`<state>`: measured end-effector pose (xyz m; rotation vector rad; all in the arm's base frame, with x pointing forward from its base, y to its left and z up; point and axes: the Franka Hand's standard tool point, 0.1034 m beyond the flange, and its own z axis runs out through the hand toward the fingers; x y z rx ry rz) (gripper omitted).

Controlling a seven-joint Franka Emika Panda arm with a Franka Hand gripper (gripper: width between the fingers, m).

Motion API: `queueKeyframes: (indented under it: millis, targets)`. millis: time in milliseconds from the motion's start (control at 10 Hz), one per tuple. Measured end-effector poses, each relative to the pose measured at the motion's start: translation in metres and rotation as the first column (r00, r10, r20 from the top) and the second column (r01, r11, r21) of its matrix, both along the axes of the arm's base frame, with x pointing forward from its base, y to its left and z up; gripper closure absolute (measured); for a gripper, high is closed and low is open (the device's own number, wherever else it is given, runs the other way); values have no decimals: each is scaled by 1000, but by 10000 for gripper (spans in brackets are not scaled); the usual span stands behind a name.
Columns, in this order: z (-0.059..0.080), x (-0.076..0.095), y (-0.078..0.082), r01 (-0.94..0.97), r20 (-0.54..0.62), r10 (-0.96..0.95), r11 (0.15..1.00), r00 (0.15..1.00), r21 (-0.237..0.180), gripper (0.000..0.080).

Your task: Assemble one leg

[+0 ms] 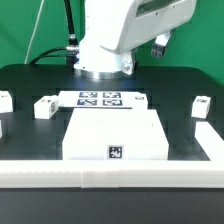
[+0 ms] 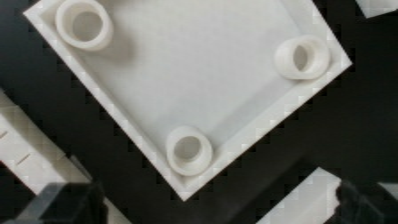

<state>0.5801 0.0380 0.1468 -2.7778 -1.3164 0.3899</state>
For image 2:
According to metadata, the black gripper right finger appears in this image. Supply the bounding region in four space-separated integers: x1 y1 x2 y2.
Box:
325 181 398 224

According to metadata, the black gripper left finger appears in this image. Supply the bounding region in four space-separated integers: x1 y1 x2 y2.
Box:
16 183 108 224

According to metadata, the white table leg with tag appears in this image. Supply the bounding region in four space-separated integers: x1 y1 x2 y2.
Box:
256 168 341 224

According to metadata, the white obstacle fence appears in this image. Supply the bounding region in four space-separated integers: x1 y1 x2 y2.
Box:
0 90 131 224

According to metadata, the white square tabletop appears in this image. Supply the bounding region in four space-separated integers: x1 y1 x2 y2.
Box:
25 0 351 197

